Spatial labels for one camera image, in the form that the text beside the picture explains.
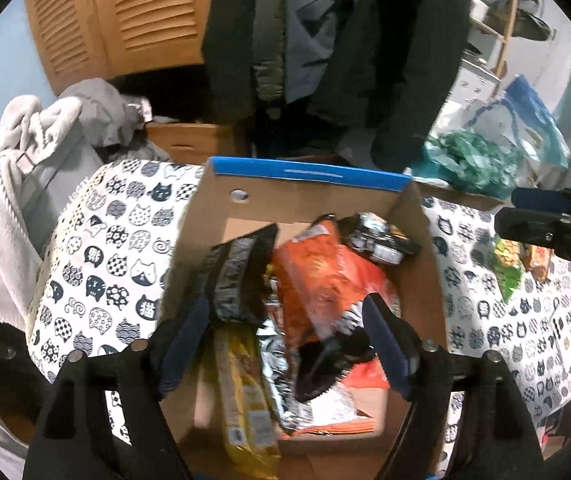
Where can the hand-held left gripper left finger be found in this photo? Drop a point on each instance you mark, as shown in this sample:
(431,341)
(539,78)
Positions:
(185,340)

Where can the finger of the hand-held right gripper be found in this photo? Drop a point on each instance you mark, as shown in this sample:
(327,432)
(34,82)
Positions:
(538,200)
(525,230)

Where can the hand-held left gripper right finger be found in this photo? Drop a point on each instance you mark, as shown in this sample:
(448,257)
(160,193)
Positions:
(385,340)

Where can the green snack packet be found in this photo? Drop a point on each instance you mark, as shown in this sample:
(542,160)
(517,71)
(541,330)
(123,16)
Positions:
(508,275)

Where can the black white patterned snack bag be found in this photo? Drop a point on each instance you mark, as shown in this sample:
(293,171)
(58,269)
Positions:
(238,275)

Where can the orange snack bag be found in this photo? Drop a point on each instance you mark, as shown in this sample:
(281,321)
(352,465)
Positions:
(325,280)

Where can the long gold snack packet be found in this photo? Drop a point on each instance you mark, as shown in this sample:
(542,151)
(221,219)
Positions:
(245,400)

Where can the small black snack packet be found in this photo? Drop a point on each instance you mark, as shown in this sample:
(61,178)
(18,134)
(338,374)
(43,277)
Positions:
(380,242)

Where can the silver snack packet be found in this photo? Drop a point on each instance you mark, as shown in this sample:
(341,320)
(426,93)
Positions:
(278,375)

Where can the blue cardboard box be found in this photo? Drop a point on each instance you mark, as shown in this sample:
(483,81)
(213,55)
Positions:
(245,210)

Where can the orange yellow snack packet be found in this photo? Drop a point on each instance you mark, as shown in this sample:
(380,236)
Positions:
(536,262)

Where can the blue white plastic bag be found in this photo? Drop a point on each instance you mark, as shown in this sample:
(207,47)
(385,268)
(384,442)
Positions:
(530,115)

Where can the cat print tablecloth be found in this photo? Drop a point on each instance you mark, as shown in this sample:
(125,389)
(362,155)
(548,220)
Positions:
(115,240)

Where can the wooden rack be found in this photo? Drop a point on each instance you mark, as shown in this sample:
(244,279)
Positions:
(508,20)

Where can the black hanging coat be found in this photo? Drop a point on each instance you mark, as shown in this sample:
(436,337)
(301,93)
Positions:
(395,60)

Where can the white fleece blanket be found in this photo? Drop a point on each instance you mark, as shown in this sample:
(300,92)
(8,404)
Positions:
(0,200)

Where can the grey garment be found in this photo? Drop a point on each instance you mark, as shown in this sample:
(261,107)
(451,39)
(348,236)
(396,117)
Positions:
(105,110)

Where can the grey blue hanging jacket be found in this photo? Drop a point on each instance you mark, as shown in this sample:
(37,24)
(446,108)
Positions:
(315,20)

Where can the olive hanging jacket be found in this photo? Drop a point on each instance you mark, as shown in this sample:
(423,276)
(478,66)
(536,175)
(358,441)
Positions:
(245,35)

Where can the wooden louvered cabinet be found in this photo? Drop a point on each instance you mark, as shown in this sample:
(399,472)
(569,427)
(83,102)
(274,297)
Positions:
(115,10)

